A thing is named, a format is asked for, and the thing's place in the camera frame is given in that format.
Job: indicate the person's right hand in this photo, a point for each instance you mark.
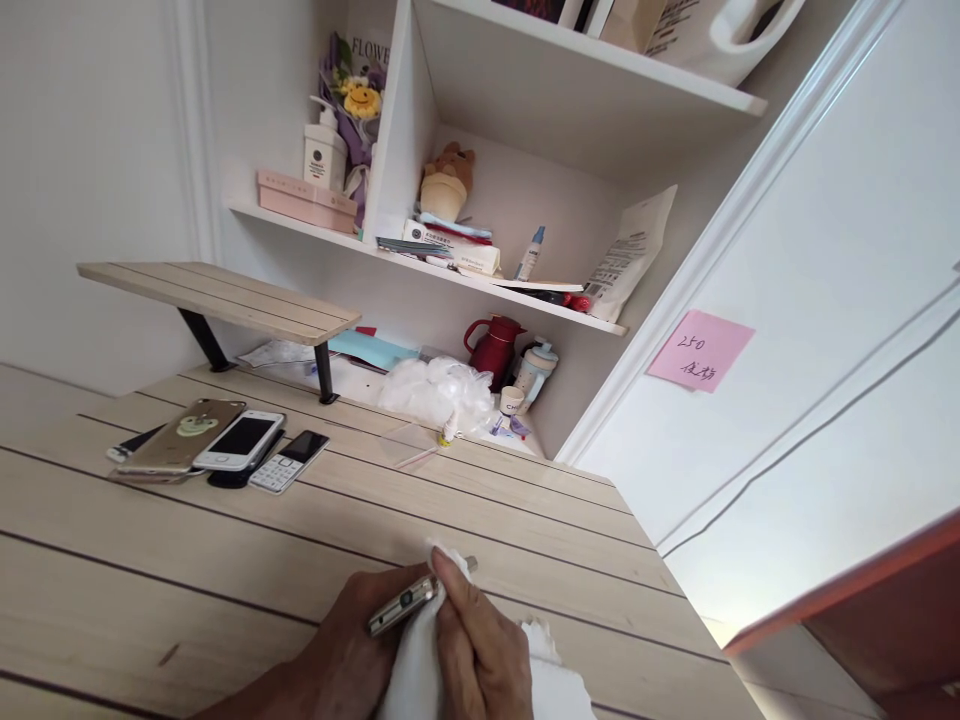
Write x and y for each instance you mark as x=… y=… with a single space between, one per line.
x=491 y=660

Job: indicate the person's left hand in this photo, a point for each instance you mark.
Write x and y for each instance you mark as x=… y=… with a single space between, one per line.
x=341 y=652

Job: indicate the person's left fingers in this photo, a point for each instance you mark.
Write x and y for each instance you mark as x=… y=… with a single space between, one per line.
x=390 y=585

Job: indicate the silver smartphone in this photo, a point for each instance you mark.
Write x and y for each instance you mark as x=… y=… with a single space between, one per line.
x=405 y=601

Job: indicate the white cleaning cloth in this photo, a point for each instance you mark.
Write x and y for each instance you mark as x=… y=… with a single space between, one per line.
x=412 y=675

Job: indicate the clear glass screen protector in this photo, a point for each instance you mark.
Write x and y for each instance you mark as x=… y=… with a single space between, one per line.
x=407 y=444

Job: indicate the white keypad phone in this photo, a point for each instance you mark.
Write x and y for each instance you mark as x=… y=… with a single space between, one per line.
x=289 y=463

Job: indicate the black smartphone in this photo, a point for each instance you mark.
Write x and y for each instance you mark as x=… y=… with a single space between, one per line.
x=229 y=478

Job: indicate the small purple plastic item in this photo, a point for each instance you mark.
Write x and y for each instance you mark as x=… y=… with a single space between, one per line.
x=506 y=429

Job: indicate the crumpled white plastic bag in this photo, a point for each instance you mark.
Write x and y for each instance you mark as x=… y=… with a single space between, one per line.
x=435 y=394

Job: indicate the white touchscreen smartphone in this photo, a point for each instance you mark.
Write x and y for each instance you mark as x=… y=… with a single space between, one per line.
x=240 y=441

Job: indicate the white paper cup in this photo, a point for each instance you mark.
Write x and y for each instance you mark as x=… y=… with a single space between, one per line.
x=511 y=406

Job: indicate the teal paper folder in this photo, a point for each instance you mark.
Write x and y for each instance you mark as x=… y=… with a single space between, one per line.
x=371 y=349

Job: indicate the gold phone with frog sticker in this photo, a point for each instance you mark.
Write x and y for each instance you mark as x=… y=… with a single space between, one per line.
x=184 y=439

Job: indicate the red thermos jug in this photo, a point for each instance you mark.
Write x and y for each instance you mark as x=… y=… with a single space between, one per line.
x=495 y=352

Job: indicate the clear plastic packet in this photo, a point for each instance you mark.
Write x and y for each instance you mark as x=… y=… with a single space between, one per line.
x=281 y=354

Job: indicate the rose gold smartphone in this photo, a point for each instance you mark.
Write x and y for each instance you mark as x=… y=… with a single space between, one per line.
x=154 y=477

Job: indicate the dark cracked-screen phone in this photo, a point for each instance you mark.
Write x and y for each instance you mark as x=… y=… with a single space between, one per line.
x=135 y=444

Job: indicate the wooden desk riser shelf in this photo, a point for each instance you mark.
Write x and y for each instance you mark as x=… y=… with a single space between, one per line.
x=225 y=296

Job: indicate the pink sticky note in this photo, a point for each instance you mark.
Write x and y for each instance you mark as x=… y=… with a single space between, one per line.
x=701 y=351

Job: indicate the orange wooden furniture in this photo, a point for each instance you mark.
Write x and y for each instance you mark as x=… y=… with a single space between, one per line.
x=877 y=600

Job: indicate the white wardrobe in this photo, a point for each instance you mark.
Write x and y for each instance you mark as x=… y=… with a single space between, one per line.
x=825 y=300

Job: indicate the white wall shelf unit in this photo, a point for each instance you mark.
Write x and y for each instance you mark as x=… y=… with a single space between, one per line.
x=525 y=150

